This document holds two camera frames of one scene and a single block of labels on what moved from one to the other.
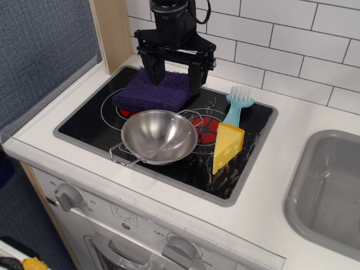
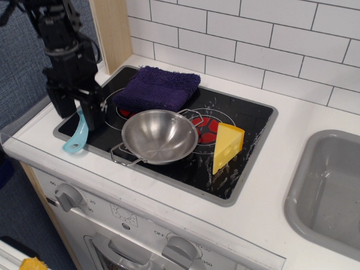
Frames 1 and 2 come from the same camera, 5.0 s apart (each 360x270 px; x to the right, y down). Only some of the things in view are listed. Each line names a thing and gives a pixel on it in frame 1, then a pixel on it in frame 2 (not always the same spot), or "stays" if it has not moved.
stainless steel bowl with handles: x=157 y=136 stays
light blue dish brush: x=240 y=97 to x=80 y=138
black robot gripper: x=176 y=36 to x=75 y=59
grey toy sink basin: x=323 y=202 stays
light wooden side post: x=112 y=25 stays
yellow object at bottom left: x=33 y=264 stays
